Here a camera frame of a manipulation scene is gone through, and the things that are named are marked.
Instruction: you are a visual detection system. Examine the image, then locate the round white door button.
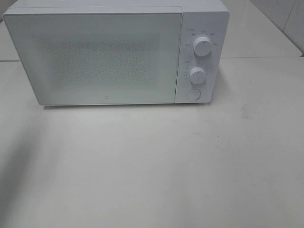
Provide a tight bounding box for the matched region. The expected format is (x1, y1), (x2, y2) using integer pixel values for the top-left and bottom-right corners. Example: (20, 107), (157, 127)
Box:
(186, 89), (201, 101)

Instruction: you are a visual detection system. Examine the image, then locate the white timer knob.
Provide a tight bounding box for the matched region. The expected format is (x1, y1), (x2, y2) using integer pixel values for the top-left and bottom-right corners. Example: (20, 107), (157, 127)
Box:
(189, 67), (207, 85)

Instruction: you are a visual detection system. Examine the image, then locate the white microwave door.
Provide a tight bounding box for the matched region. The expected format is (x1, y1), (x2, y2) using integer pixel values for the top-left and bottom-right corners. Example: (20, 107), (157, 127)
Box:
(4, 13), (181, 105)

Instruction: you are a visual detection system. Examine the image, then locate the upper white power knob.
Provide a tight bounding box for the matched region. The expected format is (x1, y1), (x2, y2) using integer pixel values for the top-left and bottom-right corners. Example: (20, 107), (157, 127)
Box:
(192, 35), (213, 57)

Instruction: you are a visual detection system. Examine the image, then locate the white microwave oven body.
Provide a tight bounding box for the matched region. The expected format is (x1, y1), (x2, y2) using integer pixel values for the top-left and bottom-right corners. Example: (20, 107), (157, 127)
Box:
(3, 0), (230, 105)

